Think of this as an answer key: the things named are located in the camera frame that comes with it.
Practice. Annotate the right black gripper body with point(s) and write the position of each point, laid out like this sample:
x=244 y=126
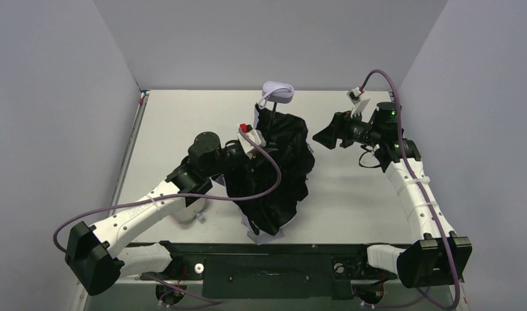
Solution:
x=344 y=131

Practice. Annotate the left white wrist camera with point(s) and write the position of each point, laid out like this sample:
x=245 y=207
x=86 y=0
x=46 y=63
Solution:
x=249 y=138

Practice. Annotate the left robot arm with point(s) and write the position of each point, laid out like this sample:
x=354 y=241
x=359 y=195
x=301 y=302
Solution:
x=100 y=254

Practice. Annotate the lavender folding umbrella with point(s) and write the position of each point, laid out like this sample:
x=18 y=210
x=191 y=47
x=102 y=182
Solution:
x=272 y=185

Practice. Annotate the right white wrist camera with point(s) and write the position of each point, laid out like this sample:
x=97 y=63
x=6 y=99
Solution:
x=359 y=99

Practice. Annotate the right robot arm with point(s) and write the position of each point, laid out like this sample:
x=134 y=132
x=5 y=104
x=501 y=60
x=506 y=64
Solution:
x=437 y=255

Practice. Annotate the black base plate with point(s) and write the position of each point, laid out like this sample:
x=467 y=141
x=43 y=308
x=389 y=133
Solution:
x=273 y=271

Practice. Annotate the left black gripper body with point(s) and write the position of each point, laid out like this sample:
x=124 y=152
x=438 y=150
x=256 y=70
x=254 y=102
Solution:
x=236 y=151

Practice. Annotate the pink umbrella case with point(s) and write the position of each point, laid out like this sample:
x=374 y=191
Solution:
x=185 y=214

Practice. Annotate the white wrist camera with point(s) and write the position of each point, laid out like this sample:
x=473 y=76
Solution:
x=249 y=138
x=359 y=99

